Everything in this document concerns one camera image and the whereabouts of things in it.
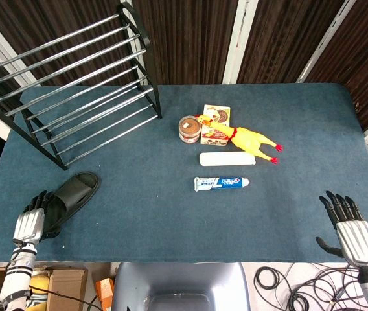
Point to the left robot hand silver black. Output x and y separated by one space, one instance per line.
28 225

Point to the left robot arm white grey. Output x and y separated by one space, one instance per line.
17 278

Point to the brown cardboard box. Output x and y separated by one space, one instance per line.
65 288

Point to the yellow plush toy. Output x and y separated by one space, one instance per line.
39 282

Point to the white oblong plastic case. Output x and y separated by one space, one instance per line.
226 159

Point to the blue table cloth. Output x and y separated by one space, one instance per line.
171 220

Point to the brown pleated curtain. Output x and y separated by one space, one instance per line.
190 39

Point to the black slipper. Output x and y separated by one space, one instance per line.
72 194

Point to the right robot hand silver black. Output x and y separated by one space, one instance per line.
357 238

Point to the yellow rubber chicken toy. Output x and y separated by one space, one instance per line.
247 139

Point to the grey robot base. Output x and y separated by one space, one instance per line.
180 282

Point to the cookie box white brown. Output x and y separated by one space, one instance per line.
214 136

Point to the clear snack jar brown lid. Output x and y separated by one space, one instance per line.
189 128

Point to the blue white toothpaste tube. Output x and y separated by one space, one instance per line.
223 183

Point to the small orange box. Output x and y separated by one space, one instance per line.
105 291

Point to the black metal shoe rack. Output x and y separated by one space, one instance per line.
74 94

